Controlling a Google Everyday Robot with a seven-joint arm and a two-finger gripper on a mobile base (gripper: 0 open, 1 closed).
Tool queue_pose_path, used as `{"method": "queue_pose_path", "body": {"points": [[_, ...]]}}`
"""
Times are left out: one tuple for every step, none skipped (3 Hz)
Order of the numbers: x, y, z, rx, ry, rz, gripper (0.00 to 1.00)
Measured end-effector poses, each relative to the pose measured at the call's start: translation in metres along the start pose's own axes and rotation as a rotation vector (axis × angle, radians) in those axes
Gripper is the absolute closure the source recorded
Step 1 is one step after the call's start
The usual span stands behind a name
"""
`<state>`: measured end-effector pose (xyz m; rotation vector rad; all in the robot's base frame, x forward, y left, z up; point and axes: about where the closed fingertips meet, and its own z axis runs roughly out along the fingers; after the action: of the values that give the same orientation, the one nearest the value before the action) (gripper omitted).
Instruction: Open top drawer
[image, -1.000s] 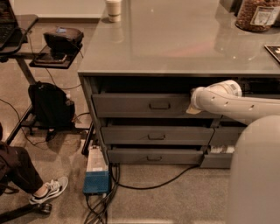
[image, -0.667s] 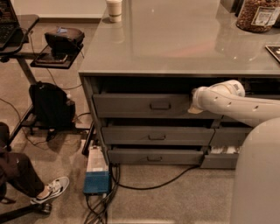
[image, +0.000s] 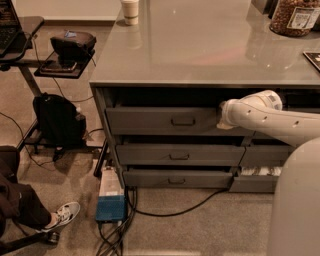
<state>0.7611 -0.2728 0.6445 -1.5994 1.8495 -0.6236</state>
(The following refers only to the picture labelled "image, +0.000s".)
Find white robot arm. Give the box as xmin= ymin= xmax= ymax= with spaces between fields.
xmin=217 ymin=90 xmax=320 ymax=256

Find grey drawer cabinet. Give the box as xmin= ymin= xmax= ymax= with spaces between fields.
xmin=90 ymin=0 xmax=320 ymax=187

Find dark card on counter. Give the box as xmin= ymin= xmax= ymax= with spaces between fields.
xmin=303 ymin=52 xmax=320 ymax=72

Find glass jar of nuts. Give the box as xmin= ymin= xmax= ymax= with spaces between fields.
xmin=270 ymin=0 xmax=320 ymax=37

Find white paper cup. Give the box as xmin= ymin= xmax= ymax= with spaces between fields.
xmin=120 ymin=0 xmax=139 ymax=25

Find blue power box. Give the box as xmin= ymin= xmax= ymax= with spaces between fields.
xmin=95 ymin=166 xmax=127 ymax=223

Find black pouch bag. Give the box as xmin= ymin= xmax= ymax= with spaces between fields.
xmin=50 ymin=30 xmax=96 ymax=60

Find black backpack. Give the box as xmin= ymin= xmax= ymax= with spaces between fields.
xmin=33 ymin=93 xmax=86 ymax=148

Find black desk stand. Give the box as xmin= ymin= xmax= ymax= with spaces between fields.
xmin=0 ymin=16 xmax=108 ymax=166

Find black side tray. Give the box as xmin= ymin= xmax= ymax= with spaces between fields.
xmin=34 ymin=50 xmax=95 ymax=79

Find grey white sneaker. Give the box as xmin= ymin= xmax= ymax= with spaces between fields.
xmin=38 ymin=202 xmax=81 ymax=233

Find office chair base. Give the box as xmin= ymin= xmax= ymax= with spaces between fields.
xmin=0 ymin=232 xmax=60 ymax=255

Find black laptop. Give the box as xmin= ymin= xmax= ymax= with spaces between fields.
xmin=0 ymin=0 xmax=22 ymax=56

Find person leg dark trousers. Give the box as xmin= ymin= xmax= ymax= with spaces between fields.
xmin=0 ymin=146 xmax=55 ymax=235

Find black floor cable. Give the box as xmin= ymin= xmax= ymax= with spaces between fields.
xmin=94 ymin=186 xmax=228 ymax=256

